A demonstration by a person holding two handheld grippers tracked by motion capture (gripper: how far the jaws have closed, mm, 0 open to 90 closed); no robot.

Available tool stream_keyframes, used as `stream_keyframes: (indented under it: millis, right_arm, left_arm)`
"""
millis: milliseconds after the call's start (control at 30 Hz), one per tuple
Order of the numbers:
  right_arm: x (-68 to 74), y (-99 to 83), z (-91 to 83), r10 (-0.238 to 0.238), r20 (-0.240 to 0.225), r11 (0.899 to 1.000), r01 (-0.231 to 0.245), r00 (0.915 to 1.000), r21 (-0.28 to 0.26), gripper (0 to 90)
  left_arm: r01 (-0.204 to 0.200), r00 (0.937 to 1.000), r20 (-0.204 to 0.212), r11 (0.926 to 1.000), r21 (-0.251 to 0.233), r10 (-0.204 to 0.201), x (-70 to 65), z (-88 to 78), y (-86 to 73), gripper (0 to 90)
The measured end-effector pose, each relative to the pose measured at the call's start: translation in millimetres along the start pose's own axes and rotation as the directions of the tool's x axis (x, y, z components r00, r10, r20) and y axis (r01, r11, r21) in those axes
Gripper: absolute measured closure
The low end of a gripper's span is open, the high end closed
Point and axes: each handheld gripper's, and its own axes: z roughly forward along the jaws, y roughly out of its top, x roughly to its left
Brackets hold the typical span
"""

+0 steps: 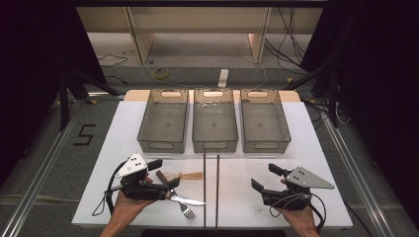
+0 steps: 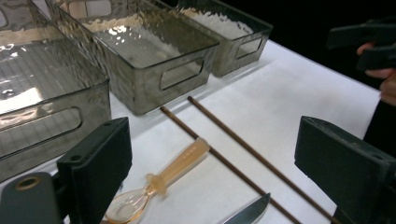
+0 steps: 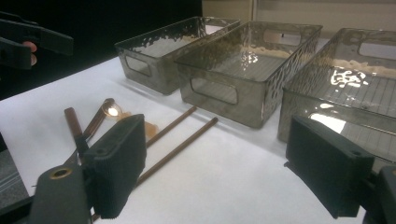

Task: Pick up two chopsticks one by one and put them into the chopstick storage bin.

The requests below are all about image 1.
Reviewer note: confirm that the yellow tape roll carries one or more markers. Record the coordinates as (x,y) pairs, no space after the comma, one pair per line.
(161,73)

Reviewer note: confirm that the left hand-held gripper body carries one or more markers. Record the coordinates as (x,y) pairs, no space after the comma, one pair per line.
(138,191)

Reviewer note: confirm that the aluminium floor rail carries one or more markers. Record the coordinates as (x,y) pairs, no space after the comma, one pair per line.
(359,177)
(39,174)

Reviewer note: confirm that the person's left hand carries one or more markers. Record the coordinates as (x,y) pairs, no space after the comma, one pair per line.
(126,207)

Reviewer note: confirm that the person's right hand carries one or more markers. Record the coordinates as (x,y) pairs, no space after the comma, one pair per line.
(301,219)

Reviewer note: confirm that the translucent grey plastic bin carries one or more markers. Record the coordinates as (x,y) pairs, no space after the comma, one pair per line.
(265,121)
(214,121)
(163,121)

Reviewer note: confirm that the dark chopstick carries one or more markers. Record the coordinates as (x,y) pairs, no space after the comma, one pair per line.
(217,191)
(204,191)

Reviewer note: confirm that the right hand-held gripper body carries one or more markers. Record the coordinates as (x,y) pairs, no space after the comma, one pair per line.
(290,199)

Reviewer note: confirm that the light wooden spoon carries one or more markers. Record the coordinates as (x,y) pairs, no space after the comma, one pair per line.
(192,176)

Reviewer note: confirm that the white shelf unit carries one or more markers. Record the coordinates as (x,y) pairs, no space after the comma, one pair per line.
(197,19)

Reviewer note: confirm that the black metal stand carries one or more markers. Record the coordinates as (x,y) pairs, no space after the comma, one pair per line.
(333,98)
(63,98)

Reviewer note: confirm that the white power strip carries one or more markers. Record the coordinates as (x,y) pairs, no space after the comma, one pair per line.
(223,78)

